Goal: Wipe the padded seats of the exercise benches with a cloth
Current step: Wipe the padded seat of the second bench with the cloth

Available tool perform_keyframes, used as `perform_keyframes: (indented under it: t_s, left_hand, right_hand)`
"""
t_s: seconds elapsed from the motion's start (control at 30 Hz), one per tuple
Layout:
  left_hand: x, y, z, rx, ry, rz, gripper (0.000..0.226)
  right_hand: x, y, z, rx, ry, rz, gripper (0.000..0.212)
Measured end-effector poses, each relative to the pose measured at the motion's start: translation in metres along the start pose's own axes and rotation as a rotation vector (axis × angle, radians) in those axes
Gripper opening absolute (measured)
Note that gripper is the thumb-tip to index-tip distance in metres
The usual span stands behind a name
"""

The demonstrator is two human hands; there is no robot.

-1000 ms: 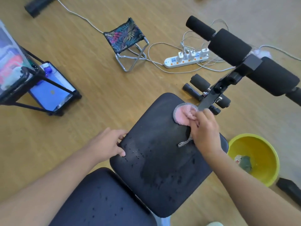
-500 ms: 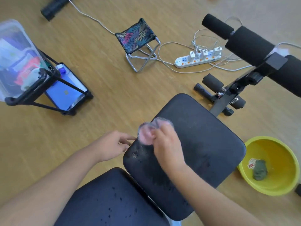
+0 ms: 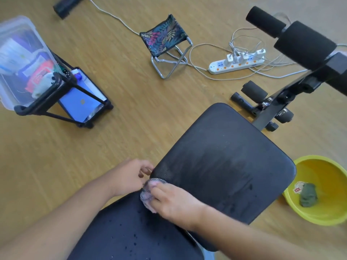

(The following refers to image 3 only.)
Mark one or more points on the red packet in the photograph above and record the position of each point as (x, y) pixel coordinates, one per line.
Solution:
(39, 74)

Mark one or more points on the grey mesh scrubbing cloth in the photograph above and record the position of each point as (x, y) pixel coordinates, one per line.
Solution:
(146, 199)

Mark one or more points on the small black foam roller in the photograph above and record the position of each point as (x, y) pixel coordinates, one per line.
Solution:
(286, 115)

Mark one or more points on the black metal bench frame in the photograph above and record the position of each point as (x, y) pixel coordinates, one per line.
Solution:
(295, 92)

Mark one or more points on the black cylinder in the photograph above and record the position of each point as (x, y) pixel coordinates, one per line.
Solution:
(66, 5)

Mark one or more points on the person's left thumb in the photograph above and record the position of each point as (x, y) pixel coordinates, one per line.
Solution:
(145, 173)

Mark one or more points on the black bench back pad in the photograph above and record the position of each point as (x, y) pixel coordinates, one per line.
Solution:
(230, 165)

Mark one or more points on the green cloth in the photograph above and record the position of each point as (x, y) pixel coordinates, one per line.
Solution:
(308, 196)

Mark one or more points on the long black foam roller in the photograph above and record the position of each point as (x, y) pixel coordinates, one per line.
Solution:
(265, 21)

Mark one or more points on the person's left forearm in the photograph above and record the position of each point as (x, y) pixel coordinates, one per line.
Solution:
(57, 224)

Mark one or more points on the clear plastic storage box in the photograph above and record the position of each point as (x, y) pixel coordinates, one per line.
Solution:
(19, 59)

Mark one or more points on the person's right fingers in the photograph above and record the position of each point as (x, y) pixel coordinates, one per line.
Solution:
(160, 192)

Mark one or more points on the large black foam roller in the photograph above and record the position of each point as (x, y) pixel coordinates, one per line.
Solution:
(305, 44)

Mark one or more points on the large white charger plug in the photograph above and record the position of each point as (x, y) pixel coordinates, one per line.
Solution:
(260, 54)

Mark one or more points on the person's left hand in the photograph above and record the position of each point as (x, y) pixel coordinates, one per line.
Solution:
(127, 175)

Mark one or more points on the white power strip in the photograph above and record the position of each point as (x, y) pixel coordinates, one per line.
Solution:
(235, 67)

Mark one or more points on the short black foam roller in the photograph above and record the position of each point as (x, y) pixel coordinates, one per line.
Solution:
(254, 90)

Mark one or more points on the yellow plastic basin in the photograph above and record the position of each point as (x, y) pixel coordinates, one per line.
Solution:
(328, 213)

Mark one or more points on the floral folding stool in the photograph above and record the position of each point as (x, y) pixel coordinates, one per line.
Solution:
(165, 35)

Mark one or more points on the black bench seat pad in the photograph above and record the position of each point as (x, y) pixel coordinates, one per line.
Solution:
(130, 235)

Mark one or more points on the person's right hand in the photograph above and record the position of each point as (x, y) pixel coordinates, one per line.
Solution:
(179, 207)

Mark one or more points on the black metal rack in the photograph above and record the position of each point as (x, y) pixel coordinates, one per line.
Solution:
(54, 92)

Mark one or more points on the person's right forearm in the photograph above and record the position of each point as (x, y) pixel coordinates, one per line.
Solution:
(252, 243)

